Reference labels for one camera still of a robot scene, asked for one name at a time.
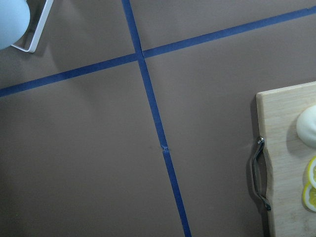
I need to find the wooden cutting board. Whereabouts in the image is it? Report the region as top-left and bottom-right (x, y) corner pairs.
(256, 82), (316, 237)

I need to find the cup rack with cups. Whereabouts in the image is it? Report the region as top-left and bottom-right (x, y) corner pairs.
(0, 0), (53, 53)

